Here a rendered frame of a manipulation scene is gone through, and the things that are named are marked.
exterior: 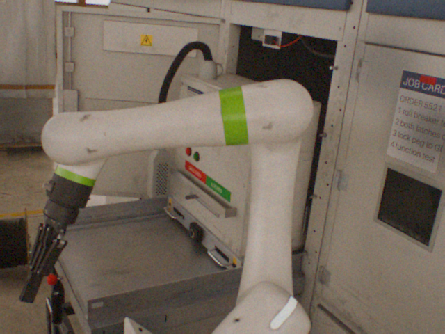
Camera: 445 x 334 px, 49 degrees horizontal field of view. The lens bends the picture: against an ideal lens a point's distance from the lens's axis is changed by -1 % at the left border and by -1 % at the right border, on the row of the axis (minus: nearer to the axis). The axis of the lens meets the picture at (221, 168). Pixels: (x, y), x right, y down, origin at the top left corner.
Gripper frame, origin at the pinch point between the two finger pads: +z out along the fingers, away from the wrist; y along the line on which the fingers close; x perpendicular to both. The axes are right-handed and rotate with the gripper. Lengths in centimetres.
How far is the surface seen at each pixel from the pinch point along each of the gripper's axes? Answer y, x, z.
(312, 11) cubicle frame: 3, 47, -93
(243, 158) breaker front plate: 0, 45, -46
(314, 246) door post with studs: 12, 75, -30
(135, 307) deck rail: -0.6, 29.7, 1.4
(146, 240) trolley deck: -35, 48, -10
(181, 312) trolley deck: 3.8, 41.4, -0.7
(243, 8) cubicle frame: -35, 50, -98
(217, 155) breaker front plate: -15, 48, -45
